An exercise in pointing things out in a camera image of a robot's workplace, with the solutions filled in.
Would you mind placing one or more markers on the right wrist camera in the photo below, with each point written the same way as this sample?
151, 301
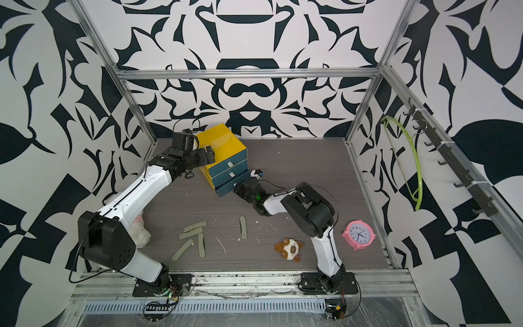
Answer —
258, 174

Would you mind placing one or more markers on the pink alarm clock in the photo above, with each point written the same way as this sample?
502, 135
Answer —
359, 235

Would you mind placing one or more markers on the green hanging hoop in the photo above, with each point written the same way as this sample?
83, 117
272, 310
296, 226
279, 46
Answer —
406, 158

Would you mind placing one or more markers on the olive folding knife right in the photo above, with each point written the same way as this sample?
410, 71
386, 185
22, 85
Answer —
243, 225

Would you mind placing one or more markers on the olive folding knife centre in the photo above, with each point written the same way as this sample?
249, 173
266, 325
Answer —
201, 245

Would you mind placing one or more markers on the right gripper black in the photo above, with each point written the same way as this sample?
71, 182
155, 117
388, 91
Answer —
238, 189

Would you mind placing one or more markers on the white teddy bear pink shirt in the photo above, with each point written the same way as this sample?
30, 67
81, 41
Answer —
139, 234

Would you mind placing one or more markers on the olive folding knife middle left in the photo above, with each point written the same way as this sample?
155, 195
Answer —
191, 233

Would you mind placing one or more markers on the black wall hook rack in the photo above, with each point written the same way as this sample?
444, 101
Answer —
446, 150

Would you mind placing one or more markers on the olive folding knife upper left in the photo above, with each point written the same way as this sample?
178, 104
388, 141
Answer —
195, 226

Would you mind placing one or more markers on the olive folding knife lowest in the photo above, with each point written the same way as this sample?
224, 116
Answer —
179, 253

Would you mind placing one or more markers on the olive folding knife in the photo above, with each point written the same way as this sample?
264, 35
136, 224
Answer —
243, 225
195, 226
191, 233
201, 245

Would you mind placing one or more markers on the brown white plush toy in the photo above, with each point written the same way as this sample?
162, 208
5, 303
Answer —
289, 249

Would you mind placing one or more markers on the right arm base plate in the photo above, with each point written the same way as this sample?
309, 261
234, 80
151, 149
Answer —
318, 283

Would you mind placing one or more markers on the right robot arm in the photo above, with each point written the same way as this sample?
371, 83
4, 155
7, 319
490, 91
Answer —
315, 216

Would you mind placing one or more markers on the yellow teal drawer cabinet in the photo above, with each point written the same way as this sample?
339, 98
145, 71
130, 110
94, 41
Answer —
231, 160

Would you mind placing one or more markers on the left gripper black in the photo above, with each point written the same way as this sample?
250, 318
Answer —
203, 157

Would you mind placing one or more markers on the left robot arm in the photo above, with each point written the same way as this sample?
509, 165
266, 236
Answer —
103, 235

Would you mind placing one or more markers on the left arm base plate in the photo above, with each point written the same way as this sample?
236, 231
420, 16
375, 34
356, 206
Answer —
165, 285

